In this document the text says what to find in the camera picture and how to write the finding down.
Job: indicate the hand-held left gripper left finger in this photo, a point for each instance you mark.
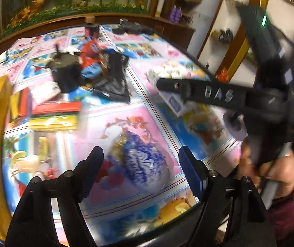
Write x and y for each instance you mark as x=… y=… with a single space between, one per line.
x=93 y=169

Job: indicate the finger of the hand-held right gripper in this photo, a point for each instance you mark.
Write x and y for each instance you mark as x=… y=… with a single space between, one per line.
x=214 y=92

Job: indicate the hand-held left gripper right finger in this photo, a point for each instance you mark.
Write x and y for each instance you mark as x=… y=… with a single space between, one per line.
x=190 y=172

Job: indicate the white blue tissue packet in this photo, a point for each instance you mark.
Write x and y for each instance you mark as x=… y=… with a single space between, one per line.
x=173 y=103

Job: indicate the blue floral tissue pack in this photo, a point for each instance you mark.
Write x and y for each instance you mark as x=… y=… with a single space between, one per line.
x=136 y=162

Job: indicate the blue knitted hat red pompom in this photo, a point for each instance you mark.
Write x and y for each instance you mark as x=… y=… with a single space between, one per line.
x=91 y=54

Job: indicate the person's right forearm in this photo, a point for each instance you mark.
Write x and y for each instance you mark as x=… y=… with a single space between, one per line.
x=287 y=213

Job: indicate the person's right hand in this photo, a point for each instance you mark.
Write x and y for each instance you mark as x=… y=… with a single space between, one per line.
x=287 y=172

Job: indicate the yellow green flat packet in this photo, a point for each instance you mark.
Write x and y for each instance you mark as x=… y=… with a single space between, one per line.
x=54 y=122

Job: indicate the dark wooden cabinet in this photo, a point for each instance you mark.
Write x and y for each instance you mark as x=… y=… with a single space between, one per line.
x=174 y=34

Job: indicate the red flat box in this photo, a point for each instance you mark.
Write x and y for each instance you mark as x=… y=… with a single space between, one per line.
x=56 y=107

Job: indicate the purple bottle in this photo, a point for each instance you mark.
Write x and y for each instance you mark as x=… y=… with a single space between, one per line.
x=179 y=14
x=173 y=14

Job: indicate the black plastic bag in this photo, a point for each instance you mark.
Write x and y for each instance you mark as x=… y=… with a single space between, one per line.
x=113 y=82

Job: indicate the white flat packet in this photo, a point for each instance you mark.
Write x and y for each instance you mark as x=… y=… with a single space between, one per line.
x=45 y=90

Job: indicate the black pouch with olive top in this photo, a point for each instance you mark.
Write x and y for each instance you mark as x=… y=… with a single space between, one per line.
x=65 y=78

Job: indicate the red yellow packet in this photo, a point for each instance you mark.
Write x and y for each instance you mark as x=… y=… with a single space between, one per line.
x=20 y=105

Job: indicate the black cloth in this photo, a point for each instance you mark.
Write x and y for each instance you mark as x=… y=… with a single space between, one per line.
x=132 y=28

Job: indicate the black cylindrical container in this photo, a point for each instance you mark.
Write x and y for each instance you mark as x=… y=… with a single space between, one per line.
x=92 y=30

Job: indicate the brown tape roll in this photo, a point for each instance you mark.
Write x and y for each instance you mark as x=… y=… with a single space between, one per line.
x=89 y=18

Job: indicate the artificial plant display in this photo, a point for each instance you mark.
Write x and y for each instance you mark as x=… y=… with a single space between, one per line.
x=67 y=0

